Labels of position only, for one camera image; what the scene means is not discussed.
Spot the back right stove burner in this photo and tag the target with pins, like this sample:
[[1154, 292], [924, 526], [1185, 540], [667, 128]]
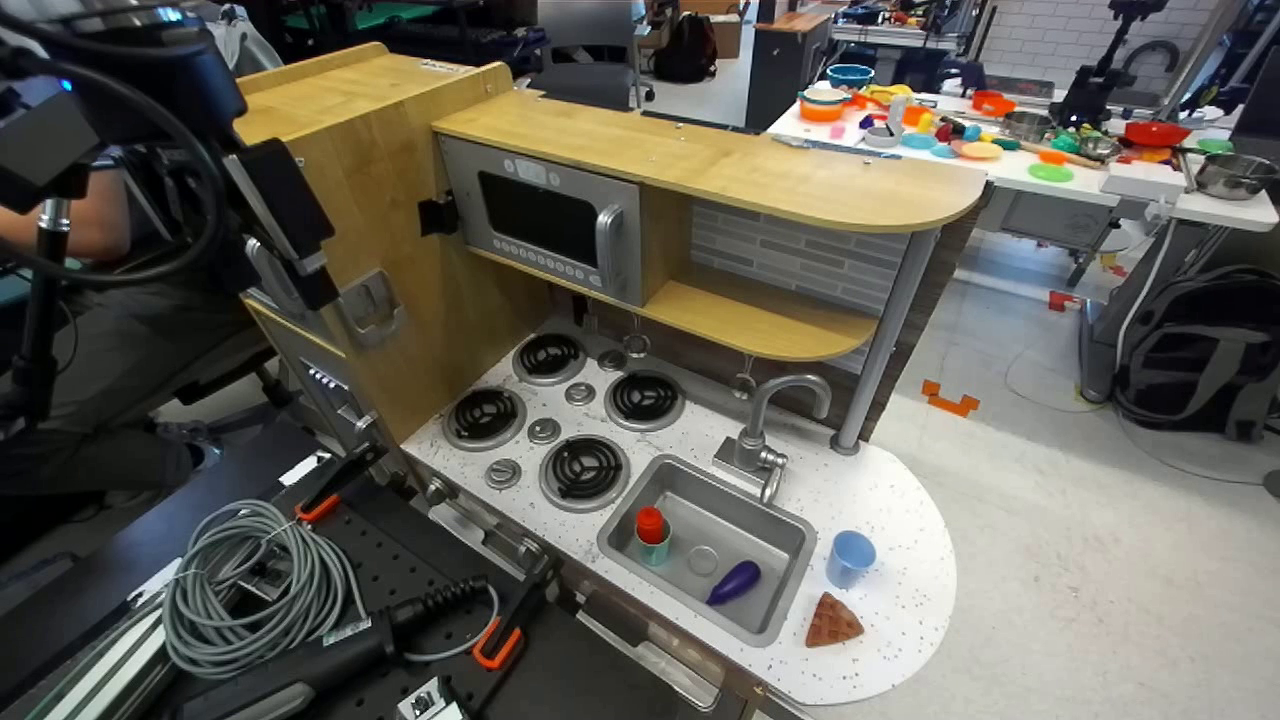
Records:
[[644, 400]]

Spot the stove burner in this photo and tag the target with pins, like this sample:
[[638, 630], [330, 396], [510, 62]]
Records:
[[644, 400], [550, 359], [585, 475], [486, 418]]

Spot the back left stove burner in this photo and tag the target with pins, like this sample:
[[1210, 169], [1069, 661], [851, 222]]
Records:
[[550, 359]]

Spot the front right stove burner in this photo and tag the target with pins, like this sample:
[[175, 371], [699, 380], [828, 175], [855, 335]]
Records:
[[585, 475]]

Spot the front left stove burner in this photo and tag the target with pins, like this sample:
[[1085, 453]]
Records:
[[486, 418]]

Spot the grey toy sink basin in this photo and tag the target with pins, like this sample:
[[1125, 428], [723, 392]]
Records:
[[714, 526]]

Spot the teal cup in sink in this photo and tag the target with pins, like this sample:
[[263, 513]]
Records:
[[653, 553]]

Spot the white speckled kitchen counter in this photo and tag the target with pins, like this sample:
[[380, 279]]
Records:
[[823, 577]]

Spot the grey toy microwave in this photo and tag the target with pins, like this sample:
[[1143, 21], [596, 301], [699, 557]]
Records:
[[552, 219]]

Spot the purple toy eggplant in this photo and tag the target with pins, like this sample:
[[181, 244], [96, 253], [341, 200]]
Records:
[[742, 577]]

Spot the blue plastic cup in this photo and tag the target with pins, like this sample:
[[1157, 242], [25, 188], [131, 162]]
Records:
[[851, 557]]

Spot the wooden toy kitchen cabinet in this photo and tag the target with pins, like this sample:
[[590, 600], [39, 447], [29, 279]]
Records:
[[367, 133]]

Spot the black orange clamp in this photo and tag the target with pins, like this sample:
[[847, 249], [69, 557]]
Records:
[[507, 635]]

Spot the grey support pole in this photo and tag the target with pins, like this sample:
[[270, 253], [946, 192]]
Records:
[[888, 343]]

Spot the black perforated board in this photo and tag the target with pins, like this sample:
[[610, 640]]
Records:
[[354, 610]]

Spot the black backpack on floor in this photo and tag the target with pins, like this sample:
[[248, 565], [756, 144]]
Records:
[[1206, 353]]

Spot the white table with toys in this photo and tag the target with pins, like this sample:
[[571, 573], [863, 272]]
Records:
[[946, 128]]

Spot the orange floor bracket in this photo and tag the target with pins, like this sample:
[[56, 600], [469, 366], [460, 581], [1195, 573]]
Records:
[[938, 396]]

